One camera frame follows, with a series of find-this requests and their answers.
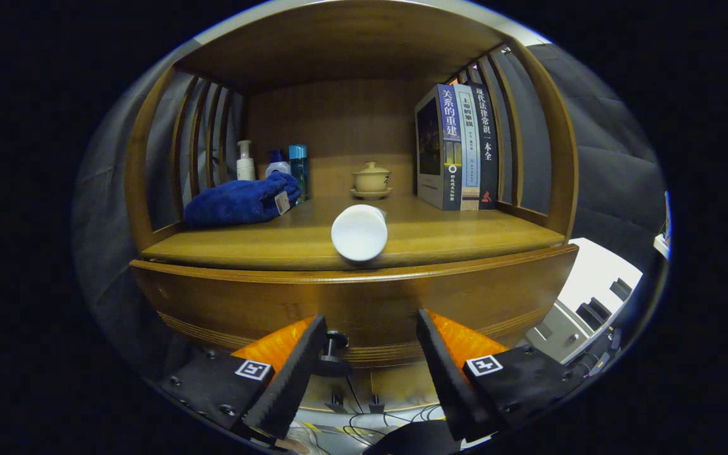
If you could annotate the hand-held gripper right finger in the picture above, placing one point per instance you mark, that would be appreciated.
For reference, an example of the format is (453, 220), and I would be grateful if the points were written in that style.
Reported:
(446, 379)

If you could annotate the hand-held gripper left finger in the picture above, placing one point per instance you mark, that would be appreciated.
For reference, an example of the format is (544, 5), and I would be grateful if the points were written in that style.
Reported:
(294, 379)

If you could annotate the wooden drawer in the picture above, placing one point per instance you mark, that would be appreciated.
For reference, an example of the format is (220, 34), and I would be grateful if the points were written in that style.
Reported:
(370, 297)

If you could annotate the white green cleanser tube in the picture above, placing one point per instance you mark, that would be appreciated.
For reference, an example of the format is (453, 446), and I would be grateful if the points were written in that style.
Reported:
(359, 234)

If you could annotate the wooden cabinet door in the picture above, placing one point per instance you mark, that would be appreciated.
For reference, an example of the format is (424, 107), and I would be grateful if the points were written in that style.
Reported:
(326, 388)
(402, 385)

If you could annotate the wooden countertop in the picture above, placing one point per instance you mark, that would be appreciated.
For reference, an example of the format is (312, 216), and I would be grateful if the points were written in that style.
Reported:
(452, 234)

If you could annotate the wooden cabinet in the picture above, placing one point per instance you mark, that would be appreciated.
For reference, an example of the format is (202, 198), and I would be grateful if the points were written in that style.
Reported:
(339, 44)

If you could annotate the blue folded towel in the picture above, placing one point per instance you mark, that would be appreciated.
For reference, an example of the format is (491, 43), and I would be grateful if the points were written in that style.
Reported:
(237, 202)

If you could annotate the tan saucer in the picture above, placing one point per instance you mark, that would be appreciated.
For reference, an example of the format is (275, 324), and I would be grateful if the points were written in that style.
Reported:
(371, 194)

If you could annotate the teal bottle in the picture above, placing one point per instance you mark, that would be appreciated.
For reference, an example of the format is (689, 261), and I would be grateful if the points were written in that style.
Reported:
(299, 170)

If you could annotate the white bottle with blue cap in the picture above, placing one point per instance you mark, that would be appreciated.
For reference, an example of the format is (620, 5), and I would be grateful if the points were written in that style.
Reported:
(277, 168)

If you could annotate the tan lidded tea cup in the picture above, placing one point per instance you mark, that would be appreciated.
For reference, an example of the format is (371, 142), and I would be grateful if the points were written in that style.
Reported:
(372, 179)

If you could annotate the white pump bottle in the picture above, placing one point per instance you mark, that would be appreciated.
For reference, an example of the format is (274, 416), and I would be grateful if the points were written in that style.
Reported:
(246, 169)

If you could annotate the black spine book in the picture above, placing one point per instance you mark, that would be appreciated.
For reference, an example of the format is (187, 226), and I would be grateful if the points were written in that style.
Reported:
(488, 151)

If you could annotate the blue spine book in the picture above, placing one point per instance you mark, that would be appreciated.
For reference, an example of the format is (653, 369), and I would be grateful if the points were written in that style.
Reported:
(440, 145)

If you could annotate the white side table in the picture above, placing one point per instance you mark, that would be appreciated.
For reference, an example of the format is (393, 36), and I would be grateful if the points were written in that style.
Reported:
(662, 245)

